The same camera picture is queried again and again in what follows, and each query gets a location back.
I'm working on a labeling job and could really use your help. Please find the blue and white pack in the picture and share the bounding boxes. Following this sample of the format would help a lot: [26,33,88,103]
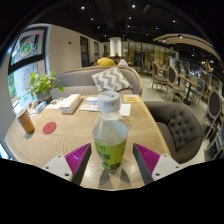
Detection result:
[84,96,100,106]

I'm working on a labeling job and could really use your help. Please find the food poster on window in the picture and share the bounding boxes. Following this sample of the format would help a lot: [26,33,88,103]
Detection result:
[9,28,48,64]

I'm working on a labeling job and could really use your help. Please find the white paper napkin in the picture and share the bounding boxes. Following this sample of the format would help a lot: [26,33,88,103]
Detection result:
[119,103,132,117]

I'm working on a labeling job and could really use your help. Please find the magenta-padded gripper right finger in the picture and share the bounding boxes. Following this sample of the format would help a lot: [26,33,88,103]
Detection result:
[132,143,184,186]

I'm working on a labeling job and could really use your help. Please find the green potted plant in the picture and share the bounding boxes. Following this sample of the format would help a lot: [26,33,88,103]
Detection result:
[26,69,64,103]

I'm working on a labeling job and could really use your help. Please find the grey zigzag cushion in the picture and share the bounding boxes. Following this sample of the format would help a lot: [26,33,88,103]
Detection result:
[91,66,133,94]

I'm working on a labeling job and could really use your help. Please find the white paper packets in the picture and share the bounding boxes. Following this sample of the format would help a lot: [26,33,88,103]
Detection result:
[79,103,100,112]

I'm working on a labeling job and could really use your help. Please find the yellow square card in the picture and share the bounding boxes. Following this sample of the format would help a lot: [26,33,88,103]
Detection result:
[123,94,141,104]

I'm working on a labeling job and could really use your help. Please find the brown paper cup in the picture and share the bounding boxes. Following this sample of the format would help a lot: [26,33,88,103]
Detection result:
[16,108,36,135]

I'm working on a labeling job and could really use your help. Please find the group of dining chairs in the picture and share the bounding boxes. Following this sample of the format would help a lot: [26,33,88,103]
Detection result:
[151,61,224,158]

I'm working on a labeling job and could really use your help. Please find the grey curved sofa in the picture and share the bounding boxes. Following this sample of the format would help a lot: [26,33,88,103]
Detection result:
[49,65,144,99]

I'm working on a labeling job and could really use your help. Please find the clear green-label drink bottle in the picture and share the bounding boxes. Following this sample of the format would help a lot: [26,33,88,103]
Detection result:
[91,90,129,172]

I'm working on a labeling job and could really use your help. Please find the blue and white small box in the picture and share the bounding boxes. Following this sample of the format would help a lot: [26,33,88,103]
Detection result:
[34,101,48,114]

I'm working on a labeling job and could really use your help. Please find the white orange tissue box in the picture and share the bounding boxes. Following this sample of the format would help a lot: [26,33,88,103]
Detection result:
[59,93,82,115]

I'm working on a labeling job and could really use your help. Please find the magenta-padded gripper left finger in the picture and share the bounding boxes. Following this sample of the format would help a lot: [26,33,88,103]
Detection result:
[41,143,93,186]

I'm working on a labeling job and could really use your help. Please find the dark tufted armchair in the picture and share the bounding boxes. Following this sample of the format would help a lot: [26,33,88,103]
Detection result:
[143,100,205,164]

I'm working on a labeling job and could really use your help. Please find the flat round red coaster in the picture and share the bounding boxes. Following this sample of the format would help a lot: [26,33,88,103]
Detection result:
[42,121,58,135]

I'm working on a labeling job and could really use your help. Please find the group of ceiling lights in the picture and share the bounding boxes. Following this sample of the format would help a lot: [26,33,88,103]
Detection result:
[79,3,178,31]

